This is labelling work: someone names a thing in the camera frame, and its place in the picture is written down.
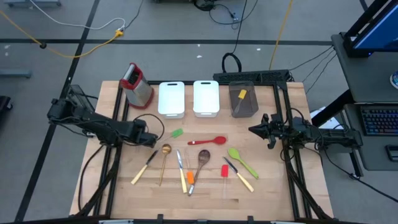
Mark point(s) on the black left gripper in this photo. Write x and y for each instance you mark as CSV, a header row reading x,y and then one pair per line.
x,y
144,137

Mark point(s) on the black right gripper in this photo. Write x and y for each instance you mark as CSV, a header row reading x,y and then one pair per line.
x,y
281,129

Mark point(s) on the gold metal spoon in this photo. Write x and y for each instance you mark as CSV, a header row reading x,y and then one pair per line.
x,y
166,149

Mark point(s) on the green silicone spoon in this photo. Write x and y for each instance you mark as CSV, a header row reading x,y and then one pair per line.
x,y
234,153

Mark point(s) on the red silicone spoon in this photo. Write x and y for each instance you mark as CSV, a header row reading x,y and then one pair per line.
x,y
217,140

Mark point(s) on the brown wooden spoon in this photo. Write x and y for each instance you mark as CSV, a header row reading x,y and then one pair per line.
x,y
203,156

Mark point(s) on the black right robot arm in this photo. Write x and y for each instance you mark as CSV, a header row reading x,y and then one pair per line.
x,y
329,135

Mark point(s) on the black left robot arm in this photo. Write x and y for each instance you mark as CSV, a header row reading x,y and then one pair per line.
x,y
99,126

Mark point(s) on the smoky transparent plastic bin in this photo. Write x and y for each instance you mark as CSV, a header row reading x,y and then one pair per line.
x,y
252,105

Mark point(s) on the red and steel box grater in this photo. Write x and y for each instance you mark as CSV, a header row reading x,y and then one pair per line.
x,y
138,93

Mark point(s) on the white plastic bin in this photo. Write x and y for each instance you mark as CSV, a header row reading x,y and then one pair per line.
x,y
206,98
171,99

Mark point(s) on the white box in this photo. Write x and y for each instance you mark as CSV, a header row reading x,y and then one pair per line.
x,y
335,125

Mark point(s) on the grey computer desk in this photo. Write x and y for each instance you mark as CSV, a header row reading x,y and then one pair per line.
x,y
367,77

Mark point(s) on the black backlit keyboard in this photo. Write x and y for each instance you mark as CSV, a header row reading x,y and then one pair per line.
x,y
382,121

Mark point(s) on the small black desk gadget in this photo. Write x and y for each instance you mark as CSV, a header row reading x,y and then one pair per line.
x,y
392,153

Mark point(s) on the round blue white object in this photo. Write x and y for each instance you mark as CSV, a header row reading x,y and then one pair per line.
x,y
395,80

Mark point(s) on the grey table foot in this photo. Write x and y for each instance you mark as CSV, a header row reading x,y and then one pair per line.
x,y
15,74
31,3

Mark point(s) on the black caster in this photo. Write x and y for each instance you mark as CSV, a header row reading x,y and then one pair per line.
x,y
4,104

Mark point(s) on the computer monitor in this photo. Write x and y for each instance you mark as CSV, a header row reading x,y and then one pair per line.
x,y
379,31

